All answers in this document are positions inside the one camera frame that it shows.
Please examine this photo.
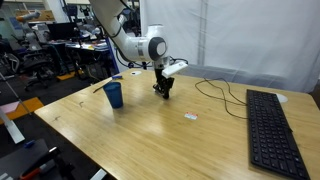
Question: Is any black tool with orange handle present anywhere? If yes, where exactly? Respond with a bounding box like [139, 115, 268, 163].
[19, 145, 77, 180]

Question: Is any black computer monitor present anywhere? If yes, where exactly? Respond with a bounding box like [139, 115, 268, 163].
[46, 21, 80, 42]

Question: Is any small white red sticker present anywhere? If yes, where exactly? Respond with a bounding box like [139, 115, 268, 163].
[183, 111, 199, 121]

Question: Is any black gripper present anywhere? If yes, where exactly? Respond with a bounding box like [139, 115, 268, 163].
[152, 65, 176, 101]

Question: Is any cluttered office desk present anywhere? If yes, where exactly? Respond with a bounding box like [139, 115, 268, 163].
[45, 37, 112, 82]

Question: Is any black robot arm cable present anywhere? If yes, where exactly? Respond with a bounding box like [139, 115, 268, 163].
[96, 0, 190, 70]

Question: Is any white fabric curtain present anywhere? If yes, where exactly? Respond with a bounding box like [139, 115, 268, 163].
[139, 0, 320, 94]

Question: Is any black office chair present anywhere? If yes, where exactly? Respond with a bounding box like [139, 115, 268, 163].
[20, 49, 60, 92]

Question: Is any black computer keyboard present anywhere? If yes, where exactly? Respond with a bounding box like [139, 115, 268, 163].
[246, 88, 311, 180]

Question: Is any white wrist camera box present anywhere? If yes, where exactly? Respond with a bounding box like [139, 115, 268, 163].
[161, 61, 189, 80]

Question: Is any thin black keyboard cable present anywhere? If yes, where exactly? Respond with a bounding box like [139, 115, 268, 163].
[194, 77, 250, 121]

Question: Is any small blue block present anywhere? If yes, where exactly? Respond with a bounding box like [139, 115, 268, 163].
[22, 139, 36, 150]

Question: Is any blue plastic cup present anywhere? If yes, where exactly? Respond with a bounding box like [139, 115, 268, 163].
[102, 81, 125, 110]

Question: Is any plain white round grommet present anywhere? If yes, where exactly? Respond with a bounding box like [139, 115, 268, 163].
[274, 92, 290, 104]

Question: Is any silver extrusion bar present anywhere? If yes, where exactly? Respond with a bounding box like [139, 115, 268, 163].
[0, 107, 26, 145]

